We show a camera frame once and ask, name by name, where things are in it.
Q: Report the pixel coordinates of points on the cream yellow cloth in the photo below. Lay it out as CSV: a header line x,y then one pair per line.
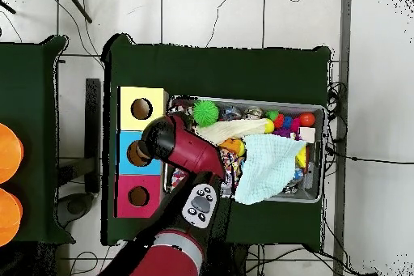
x,y
226,130

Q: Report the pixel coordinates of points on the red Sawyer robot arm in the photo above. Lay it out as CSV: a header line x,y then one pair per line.
x,y
187,150

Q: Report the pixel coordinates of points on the wooden box with three holes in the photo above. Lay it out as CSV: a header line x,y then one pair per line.
x,y
129,179

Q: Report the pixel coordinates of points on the clear mesh bin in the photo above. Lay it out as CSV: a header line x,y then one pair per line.
x,y
317,188

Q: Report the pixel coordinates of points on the green spiky ball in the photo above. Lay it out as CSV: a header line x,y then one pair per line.
x,y
206,113

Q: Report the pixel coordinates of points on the yellow ball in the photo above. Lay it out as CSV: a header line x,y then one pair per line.
x,y
269,126

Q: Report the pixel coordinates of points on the mint green waffle cloth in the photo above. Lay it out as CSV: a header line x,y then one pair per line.
x,y
265,169

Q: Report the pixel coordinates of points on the dark green table cloth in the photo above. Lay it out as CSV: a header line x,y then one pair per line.
x,y
213,69

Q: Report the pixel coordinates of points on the plain wooden block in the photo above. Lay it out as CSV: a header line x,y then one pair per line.
x,y
307,134

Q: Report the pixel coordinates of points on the small orange ball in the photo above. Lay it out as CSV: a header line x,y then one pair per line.
x,y
307,119

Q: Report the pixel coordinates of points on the black upright panel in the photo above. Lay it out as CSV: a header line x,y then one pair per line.
x,y
93,133

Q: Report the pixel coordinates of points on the grey floor stand base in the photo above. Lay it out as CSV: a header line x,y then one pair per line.
x,y
76,208

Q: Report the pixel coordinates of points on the dark green covered side table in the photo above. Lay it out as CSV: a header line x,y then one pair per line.
x,y
32,95

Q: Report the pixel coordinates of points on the black rod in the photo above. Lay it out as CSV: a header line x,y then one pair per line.
x,y
76,5
6,6

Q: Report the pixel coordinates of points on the orange round bowl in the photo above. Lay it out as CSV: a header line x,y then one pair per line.
x,y
8,218
8,153

